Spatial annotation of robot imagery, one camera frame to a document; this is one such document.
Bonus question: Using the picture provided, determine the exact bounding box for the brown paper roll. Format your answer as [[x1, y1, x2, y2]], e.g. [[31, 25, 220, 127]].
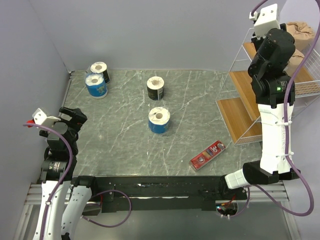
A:
[[284, 49, 305, 77], [286, 21, 316, 52]]

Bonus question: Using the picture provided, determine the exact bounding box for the blue roll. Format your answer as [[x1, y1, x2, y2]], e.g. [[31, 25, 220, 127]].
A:
[[148, 107, 171, 134], [84, 73, 108, 99]]

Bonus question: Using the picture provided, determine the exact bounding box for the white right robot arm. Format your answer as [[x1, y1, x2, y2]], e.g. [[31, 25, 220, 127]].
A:
[[218, 25, 299, 200]]

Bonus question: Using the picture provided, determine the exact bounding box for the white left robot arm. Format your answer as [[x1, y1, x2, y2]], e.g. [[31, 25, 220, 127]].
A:
[[30, 107, 99, 240]]

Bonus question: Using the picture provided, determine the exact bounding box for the black wrapped roll, back left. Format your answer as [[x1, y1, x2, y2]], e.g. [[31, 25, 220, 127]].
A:
[[90, 61, 110, 84]]

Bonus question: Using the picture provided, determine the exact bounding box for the black wrapped roll,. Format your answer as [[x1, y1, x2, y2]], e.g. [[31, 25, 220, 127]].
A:
[[90, 61, 110, 84], [146, 76, 165, 101]]

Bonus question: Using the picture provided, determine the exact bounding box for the black wrapped roll, centre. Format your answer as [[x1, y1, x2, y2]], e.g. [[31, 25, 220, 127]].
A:
[[146, 76, 165, 101]]

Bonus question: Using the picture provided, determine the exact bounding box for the red toothpaste box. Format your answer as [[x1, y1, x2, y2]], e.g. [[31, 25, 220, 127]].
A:
[[189, 140, 226, 172]]

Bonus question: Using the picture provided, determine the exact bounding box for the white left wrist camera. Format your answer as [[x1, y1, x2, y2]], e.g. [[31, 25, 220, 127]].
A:
[[32, 108, 61, 128]]

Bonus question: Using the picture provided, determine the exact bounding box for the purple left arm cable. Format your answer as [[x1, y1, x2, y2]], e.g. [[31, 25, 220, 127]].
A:
[[23, 122, 74, 240]]

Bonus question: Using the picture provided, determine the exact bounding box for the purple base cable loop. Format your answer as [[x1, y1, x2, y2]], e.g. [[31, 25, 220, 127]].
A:
[[79, 189, 133, 228]]

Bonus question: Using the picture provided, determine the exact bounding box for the white wire wooden shelf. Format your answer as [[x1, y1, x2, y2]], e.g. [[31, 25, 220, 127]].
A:
[[216, 28, 320, 145]]

